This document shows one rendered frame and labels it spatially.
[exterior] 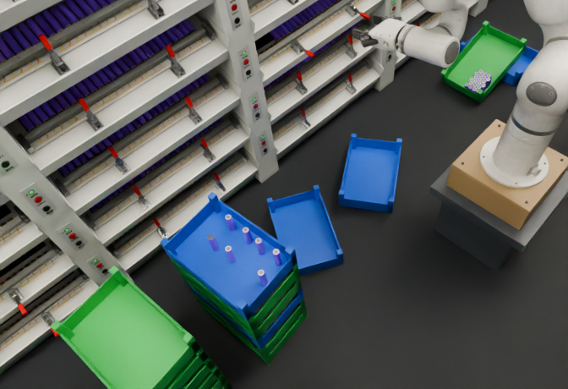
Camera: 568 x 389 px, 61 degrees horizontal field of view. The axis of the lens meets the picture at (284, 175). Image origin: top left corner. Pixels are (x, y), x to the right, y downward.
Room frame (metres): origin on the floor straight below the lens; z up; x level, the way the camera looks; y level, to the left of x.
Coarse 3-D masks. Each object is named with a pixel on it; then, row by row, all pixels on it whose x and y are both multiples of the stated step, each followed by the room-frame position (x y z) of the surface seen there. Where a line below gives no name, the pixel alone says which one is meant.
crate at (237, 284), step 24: (216, 216) 0.77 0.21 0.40; (240, 216) 0.72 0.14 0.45; (168, 240) 0.67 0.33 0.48; (192, 240) 0.71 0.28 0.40; (216, 240) 0.69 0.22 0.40; (240, 240) 0.68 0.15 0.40; (264, 240) 0.67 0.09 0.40; (192, 264) 0.63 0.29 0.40; (216, 264) 0.62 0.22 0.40; (240, 264) 0.61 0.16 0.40; (264, 264) 0.60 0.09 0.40; (288, 264) 0.56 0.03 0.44; (216, 288) 0.55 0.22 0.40; (240, 288) 0.54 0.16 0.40; (264, 288) 0.50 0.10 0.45; (240, 312) 0.46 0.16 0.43
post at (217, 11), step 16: (224, 0) 1.17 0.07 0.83; (240, 0) 1.20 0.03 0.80; (208, 16) 1.21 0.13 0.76; (224, 16) 1.16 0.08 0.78; (224, 32) 1.16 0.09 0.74; (240, 32) 1.18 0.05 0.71; (240, 48) 1.18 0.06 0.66; (224, 64) 1.20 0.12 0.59; (240, 64) 1.17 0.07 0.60; (256, 64) 1.20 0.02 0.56; (240, 80) 1.16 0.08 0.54; (256, 80) 1.19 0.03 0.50; (240, 96) 1.16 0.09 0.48; (240, 112) 1.18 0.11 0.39; (256, 128) 1.17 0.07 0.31; (256, 144) 1.16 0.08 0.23; (272, 144) 1.20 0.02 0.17; (256, 160) 1.16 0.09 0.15; (272, 160) 1.19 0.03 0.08; (256, 176) 1.18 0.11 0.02
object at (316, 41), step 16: (368, 0) 1.53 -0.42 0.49; (384, 0) 1.55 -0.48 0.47; (336, 16) 1.46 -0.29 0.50; (320, 32) 1.39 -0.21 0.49; (336, 32) 1.40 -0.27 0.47; (288, 48) 1.33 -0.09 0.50; (304, 48) 1.33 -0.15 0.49; (272, 64) 1.27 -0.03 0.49; (288, 64) 1.27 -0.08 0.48; (272, 80) 1.25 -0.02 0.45
